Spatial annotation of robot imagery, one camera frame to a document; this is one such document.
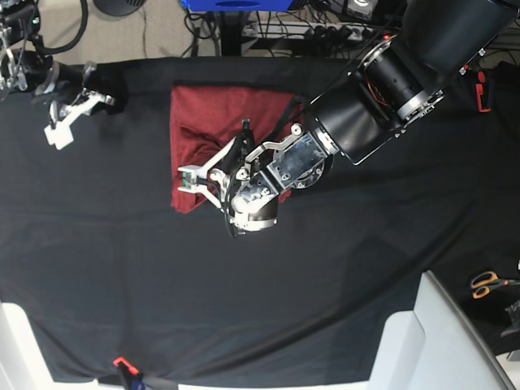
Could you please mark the black table leg post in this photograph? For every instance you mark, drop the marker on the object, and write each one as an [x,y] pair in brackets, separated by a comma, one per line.
[231,24]

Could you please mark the white power strip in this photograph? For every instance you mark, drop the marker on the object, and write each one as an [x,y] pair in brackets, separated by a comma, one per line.
[275,29]

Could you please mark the black table cloth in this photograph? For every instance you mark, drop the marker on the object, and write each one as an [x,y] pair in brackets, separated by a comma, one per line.
[104,267]

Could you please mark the blue orange clamp bottom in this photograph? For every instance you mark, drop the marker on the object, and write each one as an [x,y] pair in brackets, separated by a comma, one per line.
[130,376]

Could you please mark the yellow handled scissors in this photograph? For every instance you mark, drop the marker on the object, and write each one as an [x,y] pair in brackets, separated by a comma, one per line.
[487,282]

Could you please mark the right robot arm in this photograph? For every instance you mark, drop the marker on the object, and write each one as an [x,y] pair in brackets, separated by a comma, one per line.
[28,66]

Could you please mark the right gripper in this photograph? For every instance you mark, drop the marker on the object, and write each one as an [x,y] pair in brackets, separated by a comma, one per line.
[67,90]

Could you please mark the blue plastic bin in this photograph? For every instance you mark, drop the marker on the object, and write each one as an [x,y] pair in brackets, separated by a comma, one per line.
[236,5]

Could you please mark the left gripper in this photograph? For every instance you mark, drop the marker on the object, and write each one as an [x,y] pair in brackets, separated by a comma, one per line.
[251,205]

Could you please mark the orange black clamp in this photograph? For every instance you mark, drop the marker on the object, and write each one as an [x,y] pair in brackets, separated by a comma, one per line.
[484,88]

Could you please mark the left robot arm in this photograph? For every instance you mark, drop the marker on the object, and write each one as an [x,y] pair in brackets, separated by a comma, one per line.
[398,81]

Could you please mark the maroon long-sleeve T-shirt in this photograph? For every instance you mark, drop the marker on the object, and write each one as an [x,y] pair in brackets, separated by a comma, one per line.
[203,119]

